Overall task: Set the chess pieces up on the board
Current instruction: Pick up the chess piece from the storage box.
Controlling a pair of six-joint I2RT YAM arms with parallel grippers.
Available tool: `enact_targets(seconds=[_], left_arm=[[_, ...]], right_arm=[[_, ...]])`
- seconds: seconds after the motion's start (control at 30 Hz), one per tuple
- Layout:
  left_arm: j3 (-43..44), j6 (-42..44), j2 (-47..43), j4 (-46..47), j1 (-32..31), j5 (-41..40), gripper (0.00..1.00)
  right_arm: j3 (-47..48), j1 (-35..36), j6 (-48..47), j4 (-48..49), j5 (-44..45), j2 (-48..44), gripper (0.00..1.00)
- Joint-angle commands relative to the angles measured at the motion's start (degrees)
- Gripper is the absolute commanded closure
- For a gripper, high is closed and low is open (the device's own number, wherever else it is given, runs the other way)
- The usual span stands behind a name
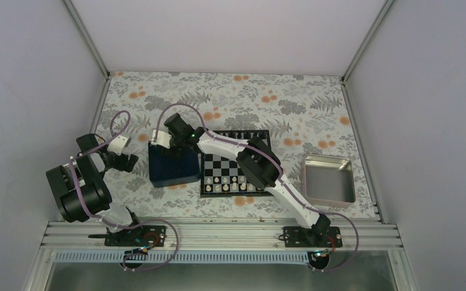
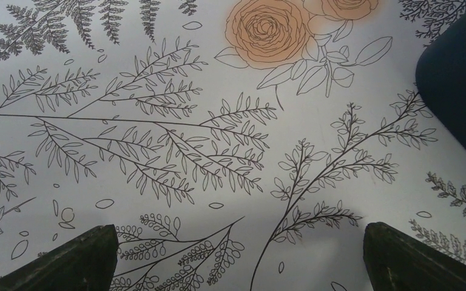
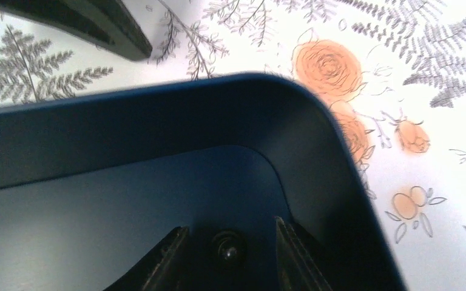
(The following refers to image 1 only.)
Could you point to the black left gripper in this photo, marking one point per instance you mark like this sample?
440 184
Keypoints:
130 163

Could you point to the dark blue plastic tray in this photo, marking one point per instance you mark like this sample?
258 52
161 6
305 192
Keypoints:
172 167

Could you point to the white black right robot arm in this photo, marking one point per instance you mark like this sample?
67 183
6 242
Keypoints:
259 165

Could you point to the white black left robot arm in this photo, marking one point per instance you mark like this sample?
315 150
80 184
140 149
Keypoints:
78 187

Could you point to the white chess pieces front row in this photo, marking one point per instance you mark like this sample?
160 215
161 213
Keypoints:
227 184

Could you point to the black white chessboard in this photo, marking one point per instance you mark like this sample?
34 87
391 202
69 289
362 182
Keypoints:
215 165

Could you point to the floral patterned table cloth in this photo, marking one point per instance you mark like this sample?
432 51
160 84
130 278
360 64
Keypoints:
303 114

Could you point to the silver metal tray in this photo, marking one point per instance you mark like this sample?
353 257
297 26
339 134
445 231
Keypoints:
328 181

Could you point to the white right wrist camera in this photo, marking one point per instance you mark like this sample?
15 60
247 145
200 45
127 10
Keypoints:
160 138

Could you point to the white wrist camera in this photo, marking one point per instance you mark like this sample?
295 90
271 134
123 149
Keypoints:
118 144
160 138

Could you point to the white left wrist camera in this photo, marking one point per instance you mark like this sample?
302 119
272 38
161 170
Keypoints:
118 144

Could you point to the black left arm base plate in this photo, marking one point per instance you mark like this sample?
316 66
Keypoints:
144 236

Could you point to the grey slotted cable duct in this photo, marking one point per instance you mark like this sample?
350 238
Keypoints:
184 256

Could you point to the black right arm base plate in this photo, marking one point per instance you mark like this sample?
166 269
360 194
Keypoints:
296 237

